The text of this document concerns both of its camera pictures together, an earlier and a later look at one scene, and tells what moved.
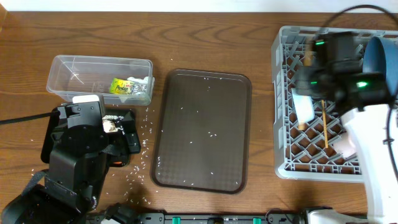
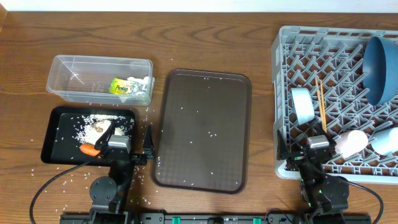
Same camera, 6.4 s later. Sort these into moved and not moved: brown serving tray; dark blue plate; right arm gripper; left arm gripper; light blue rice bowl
Moved: right arm gripper; left arm gripper
Not moved: light blue rice bowl; dark blue plate; brown serving tray
